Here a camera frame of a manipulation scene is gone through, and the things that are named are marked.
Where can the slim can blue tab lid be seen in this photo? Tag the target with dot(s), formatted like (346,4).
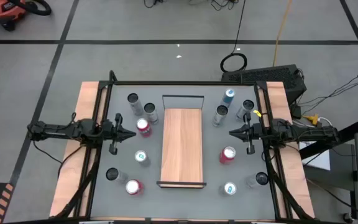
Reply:
(141,157)
(229,188)

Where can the black caster wheel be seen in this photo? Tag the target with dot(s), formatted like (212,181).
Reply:
(348,216)

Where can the red Fanta soda can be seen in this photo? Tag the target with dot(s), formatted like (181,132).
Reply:
(133,186)
(227,154)
(143,126)

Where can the wooden side board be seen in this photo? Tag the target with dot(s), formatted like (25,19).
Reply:
(64,174)
(300,186)

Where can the black stand beam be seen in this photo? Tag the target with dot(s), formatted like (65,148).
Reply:
(337,138)

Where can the yellow power plug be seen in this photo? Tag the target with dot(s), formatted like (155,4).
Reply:
(311,119)

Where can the wooden shelf black metal frame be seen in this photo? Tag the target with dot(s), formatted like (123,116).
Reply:
(182,146)

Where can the black computer case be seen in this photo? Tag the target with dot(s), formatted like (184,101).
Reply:
(275,76)

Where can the orange shop vacuum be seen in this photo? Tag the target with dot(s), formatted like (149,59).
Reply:
(2,11)

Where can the tall white can blue band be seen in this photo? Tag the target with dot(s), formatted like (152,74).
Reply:
(244,110)
(220,115)
(152,115)

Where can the white paper sheet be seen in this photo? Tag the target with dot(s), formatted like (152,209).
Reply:
(320,160)

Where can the left wooden side board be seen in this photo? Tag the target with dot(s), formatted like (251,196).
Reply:
(64,174)

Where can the right wooden side board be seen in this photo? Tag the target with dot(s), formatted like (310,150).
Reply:
(300,186)

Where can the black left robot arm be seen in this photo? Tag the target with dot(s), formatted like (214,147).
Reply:
(57,130)

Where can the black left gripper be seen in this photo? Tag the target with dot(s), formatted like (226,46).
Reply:
(112,133)

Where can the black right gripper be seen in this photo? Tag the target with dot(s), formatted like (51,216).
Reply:
(256,133)

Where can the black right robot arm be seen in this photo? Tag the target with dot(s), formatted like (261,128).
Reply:
(306,133)

